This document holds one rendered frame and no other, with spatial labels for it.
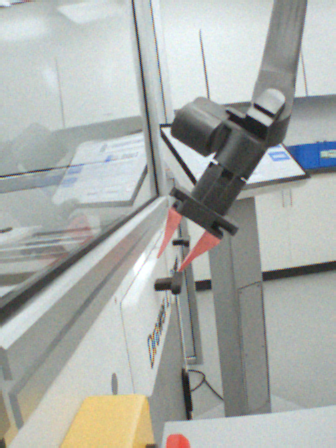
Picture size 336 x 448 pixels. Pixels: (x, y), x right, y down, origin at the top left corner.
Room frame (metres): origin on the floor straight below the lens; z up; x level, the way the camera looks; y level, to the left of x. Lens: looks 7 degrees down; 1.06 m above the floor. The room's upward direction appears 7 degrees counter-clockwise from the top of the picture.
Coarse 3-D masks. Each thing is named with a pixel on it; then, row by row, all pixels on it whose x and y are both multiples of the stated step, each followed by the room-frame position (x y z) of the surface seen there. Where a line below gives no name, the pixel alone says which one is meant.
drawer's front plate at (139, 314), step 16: (160, 256) 0.67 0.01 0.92; (144, 272) 0.55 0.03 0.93; (160, 272) 0.64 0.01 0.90; (144, 288) 0.48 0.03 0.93; (128, 304) 0.42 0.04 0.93; (144, 304) 0.47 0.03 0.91; (160, 304) 0.59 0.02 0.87; (128, 320) 0.42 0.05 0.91; (144, 320) 0.45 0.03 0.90; (128, 336) 0.42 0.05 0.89; (144, 336) 0.44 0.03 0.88; (160, 336) 0.55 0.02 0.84; (128, 352) 0.42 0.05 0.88; (144, 352) 0.42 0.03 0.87; (160, 352) 0.53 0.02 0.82; (144, 368) 0.42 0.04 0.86; (144, 384) 0.42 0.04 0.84
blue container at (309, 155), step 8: (296, 144) 3.65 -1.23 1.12; (304, 144) 3.64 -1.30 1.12; (312, 144) 3.64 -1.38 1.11; (320, 144) 3.63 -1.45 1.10; (328, 144) 3.64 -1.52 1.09; (296, 152) 3.66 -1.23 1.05; (304, 152) 3.64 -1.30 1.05; (312, 152) 3.64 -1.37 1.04; (320, 152) 3.64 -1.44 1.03; (328, 152) 3.64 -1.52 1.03; (304, 160) 3.64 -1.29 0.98; (312, 160) 3.64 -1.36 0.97; (320, 160) 3.64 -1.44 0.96; (328, 160) 3.64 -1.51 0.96; (304, 168) 3.65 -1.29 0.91
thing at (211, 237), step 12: (180, 204) 0.56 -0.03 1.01; (192, 204) 0.56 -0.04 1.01; (192, 216) 0.56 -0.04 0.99; (204, 216) 0.56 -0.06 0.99; (204, 228) 0.56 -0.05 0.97; (216, 228) 0.59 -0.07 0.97; (204, 240) 0.56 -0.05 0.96; (216, 240) 0.55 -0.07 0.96; (192, 252) 0.57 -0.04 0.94; (204, 252) 0.57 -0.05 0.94
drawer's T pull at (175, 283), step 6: (174, 276) 0.57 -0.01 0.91; (180, 276) 0.57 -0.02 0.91; (156, 282) 0.56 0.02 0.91; (162, 282) 0.55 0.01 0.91; (168, 282) 0.55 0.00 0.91; (174, 282) 0.54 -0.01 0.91; (180, 282) 0.54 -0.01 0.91; (156, 288) 0.55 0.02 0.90; (162, 288) 0.55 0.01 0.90; (168, 288) 0.55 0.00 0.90; (174, 288) 0.53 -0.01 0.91; (180, 288) 0.53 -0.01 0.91; (174, 294) 0.53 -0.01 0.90
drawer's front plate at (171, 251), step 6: (162, 234) 0.85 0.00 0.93; (174, 234) 0.95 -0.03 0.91; (156, 246) 0.74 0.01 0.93; (168, 246) 0.79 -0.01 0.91; (174, 246) 0.92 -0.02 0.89; (168, 252) 0.77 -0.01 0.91; (174, 252) 0.90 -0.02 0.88; (168, 258) 0.76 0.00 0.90; (174, 258) 0.88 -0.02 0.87; (180, 258) 1.01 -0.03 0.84; (168, 264) 0.75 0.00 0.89; (180, 264) 0.99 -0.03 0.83; (168, 270) 0.74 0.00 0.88; (168, 276) 0.74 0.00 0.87
